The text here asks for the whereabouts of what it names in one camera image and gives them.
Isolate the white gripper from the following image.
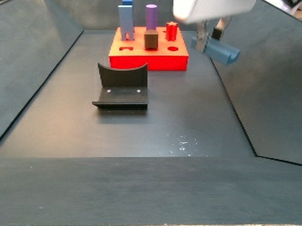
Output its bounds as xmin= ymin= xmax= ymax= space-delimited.
xmin=173 ymin=0 xmax=257 ymax=52

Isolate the blue arch object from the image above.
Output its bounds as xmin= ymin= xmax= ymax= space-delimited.
xmin=192 ymin=37 xmax=241 ymax=64

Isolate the light blue arch peg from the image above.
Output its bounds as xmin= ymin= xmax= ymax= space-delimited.
xmin=118 ymin=5 xmax=135 ymax=41

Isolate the black curved fixture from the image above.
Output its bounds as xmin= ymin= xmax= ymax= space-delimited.
xmin=93 ymin=64 xmax=149 ymax=109

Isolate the red star peg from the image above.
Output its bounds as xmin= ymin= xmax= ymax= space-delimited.
xmin=166 ymin=21 xmax=178 ymax=41

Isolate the dark brown hexagon peg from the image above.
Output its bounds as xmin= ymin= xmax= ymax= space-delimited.
xmin=145 ymin=29 xmax=158 ymax=49

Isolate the purple cylinder peg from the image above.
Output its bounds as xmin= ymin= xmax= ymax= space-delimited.
xmin=146 ymin=4 xmax=157 ymax=30

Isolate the dark blue square peg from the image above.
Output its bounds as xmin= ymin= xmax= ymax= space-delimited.
xmin=122 ymin=0 xmax=133 ymax=5

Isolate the red shape sorter base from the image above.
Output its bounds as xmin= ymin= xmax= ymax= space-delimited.
xmin=109 ymin=26 xmax=189 ymax=71

